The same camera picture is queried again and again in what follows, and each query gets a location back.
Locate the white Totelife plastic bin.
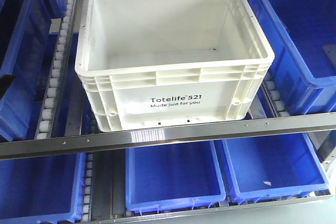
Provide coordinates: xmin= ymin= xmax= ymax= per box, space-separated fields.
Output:
xmin=75 ymin=0 xmax=275 ymax=132

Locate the right shelf lower middle bin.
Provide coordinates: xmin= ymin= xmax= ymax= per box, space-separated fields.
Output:
xmin=125 ymin=141 xmax=226 ymax=215

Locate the shelf roller track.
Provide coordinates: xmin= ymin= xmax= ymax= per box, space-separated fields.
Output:
xmin=262 ymin=76 xmax=290 ymax=118
xmin=34 ymin=0 xmax=77 ymax=140
xmin=81 ymin=153 xmax=93 ymax=222

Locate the right shelf left roller track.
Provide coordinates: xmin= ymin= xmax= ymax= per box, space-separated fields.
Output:
xmin=34 ymin=0 xmax=77 ymax=140

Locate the right shelf lower roller track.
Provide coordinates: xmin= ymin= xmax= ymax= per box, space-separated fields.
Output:
xmin=81 ymin=153 xmax=93 ymax=222

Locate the right shelf lower left bin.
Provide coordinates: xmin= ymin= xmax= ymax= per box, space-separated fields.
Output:
xmin=1 ymin=153 xmax=87 ymax=223

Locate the right shelf blue bin left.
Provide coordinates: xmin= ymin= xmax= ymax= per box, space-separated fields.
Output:
xmin=1 ymin=0 xmax=66 ymax=141

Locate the shelf blue bin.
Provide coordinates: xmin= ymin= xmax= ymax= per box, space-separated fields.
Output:
xmin=249 ymin=0 xmax=335 ymax=115
xmin=1 ymin=0 xmax=66 ymax=141

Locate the right shelf bottom steel rail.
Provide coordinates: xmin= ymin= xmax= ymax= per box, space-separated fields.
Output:
xmin=92 ymin=196 xmax=335 ymax=223

